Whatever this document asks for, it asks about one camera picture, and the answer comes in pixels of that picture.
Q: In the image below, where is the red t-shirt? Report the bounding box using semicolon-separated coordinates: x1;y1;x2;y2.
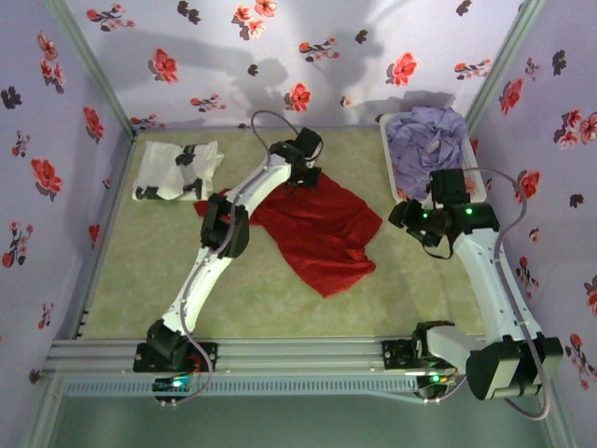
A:
193;173;384;300

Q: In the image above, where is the white plastic basket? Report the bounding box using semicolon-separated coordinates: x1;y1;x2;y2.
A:
378;112;494;204

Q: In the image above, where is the purple crumpled t-shirt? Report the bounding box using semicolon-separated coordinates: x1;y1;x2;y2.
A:
386;105;470;202

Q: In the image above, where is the white folded t-shirt black print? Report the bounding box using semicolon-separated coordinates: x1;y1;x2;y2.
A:
131;138;226;204

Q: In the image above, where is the grey left arm cable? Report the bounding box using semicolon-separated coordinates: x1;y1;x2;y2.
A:
176;109;302;406

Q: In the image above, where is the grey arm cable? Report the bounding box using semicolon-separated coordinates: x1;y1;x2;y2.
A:
176;109;302;406
482;167;554;421

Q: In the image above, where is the grey right arm cable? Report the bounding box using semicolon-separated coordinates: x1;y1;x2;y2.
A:
482;167;554;421

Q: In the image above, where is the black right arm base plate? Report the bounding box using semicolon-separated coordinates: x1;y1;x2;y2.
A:
381;339;423;373

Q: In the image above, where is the aluminium frame post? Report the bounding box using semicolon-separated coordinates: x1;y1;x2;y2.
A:
464;0;542;136
44;0;139;139

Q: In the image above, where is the aluminium extrusion rail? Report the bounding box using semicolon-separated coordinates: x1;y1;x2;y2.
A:
40;338;486;375

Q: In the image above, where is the grey slotted cable duct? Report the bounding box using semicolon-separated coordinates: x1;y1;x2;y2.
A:
62;375;420;399

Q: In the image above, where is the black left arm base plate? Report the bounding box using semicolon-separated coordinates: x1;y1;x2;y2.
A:
132;342;219;373

